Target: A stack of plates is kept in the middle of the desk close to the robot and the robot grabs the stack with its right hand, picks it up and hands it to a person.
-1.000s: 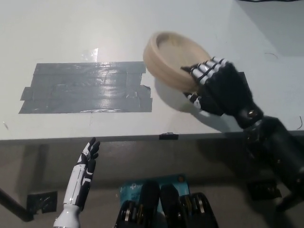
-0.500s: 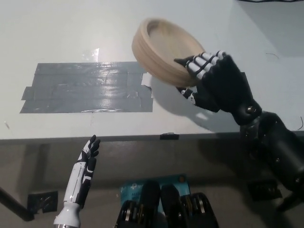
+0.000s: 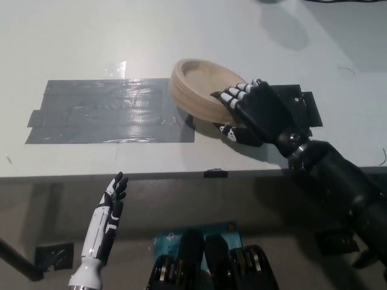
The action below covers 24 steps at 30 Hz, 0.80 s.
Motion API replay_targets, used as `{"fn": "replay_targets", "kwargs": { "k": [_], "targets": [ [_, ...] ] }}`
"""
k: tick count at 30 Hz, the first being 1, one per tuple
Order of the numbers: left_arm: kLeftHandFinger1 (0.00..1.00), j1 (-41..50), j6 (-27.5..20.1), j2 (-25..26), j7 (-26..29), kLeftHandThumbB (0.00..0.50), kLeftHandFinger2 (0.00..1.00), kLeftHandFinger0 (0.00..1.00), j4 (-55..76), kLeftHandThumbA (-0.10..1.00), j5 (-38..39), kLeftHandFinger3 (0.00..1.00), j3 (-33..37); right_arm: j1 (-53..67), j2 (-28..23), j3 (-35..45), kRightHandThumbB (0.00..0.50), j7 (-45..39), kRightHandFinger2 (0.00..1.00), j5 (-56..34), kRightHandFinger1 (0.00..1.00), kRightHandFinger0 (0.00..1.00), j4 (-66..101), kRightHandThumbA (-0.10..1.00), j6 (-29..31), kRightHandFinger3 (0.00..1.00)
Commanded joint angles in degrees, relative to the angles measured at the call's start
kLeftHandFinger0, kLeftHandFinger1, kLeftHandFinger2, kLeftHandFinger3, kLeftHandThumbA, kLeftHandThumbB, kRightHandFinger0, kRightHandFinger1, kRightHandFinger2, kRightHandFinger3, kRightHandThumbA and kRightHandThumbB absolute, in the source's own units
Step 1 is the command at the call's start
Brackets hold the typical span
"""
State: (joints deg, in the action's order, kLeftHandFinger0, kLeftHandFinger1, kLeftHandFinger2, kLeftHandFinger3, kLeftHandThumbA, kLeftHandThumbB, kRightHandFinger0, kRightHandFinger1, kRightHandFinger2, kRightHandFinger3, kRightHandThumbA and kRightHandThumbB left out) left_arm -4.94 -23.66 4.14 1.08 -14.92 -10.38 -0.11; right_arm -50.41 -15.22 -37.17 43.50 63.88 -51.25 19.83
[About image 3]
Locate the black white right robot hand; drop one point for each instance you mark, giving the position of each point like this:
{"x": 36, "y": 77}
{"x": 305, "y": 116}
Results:
{"x": 266, "y": 114}

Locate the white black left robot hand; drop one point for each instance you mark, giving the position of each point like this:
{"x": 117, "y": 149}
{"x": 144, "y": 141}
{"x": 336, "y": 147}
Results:
{"x": 110, "y": 208}

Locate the beige paper plate stack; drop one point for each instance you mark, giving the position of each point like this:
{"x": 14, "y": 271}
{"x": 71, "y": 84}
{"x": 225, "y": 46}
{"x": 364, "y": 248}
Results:
{"x": 199, "y": 87}

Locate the black tape patch on desk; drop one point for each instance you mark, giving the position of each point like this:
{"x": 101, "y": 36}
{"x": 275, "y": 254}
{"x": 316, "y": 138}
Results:
{"x": 308, "y": 105}

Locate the teal cardboard box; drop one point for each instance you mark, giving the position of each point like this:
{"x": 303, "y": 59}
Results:
{"x": 169, "y": 238}

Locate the black floor tape patch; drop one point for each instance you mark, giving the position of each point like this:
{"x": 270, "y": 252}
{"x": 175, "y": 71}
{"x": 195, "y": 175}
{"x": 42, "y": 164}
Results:
{"x": 55, "y": 255}

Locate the dark table leg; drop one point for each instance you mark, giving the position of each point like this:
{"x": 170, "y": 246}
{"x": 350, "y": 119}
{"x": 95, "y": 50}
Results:
{"x": 18, "y": 258}

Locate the clear shiny tape piece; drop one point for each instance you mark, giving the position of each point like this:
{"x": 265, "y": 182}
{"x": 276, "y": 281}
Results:
{"x": 116, "y": 69}

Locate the grey duct tape patch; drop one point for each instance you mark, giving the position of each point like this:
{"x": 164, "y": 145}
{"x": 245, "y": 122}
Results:
{"x": 106, "y": 111}

